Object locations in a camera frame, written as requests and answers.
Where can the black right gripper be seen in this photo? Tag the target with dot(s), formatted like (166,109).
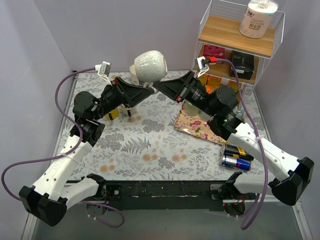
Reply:
(186,86)

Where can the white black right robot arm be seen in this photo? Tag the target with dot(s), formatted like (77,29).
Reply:
(289,175)

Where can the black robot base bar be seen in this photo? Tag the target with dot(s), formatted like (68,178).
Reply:
(173,195)

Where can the orange sponge pack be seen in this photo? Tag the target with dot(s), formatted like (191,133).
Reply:
(210,88)

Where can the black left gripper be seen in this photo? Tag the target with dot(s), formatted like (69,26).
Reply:
(121,92)

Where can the yellow sponge pack right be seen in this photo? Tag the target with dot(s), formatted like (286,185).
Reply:
(235,86)

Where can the yellow ceramic mug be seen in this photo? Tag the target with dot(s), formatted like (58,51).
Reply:
(112,114)

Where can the black product box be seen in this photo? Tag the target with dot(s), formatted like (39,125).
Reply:
(244,64)

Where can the beige paper roll with cartoon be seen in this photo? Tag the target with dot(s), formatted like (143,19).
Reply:
(134,78)

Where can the yellow sponge pack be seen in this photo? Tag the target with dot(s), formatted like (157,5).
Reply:
(211,80)
(235,86)

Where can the black yellow drink can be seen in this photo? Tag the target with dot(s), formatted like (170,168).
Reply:
(236,152)

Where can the blue ceramic mug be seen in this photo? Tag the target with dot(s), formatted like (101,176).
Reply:
(239,115)

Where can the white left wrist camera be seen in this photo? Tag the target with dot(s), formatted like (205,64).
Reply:
(103,70)

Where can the pink wrapped toilet paper roll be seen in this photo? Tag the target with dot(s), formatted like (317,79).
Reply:
(257,18)

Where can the white wire wooden shelf rack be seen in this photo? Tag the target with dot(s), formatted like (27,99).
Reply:
(219,36)

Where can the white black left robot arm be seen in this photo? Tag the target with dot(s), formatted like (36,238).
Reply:
(48,199)

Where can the blue silver drink can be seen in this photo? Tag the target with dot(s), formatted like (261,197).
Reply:
(235,163)

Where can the pink sponge box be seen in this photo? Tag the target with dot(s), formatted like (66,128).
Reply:
(213,51)

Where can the green ceramic mug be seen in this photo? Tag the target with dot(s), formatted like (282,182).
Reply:
(191,110)

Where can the floral tray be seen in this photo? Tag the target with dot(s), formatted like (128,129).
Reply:
(194,126)

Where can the grey ceramic mug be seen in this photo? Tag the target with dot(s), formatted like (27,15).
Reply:
(205,117)

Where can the yellow sponge pack middle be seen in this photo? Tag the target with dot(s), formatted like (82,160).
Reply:
(211,80)

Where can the speckled white ceramic mug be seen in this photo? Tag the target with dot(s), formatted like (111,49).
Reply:
(150,67)

